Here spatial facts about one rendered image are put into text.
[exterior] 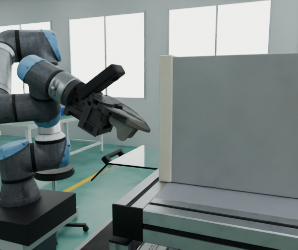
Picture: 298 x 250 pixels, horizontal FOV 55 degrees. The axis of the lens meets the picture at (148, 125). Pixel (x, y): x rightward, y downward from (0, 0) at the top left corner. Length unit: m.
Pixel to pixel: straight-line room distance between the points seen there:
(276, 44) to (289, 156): 4.88
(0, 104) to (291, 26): 4.92
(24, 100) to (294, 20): 4.90
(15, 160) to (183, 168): 0.82
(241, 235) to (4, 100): 0.64
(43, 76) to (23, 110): 0.12
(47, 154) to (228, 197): 0.86
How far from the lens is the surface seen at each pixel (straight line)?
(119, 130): 0.64
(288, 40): 5.32
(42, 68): 0.74
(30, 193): 1.22
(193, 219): 0.37
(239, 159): 0.45
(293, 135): 0.44
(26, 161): 1.18
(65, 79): 0.70
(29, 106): 0.80
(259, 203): 0.43
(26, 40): 1.13
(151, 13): 5.79
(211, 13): 5.48
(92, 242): 1.02
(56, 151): 1.18
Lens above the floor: 1.28
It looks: 8 degrees down
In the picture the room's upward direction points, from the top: straight up
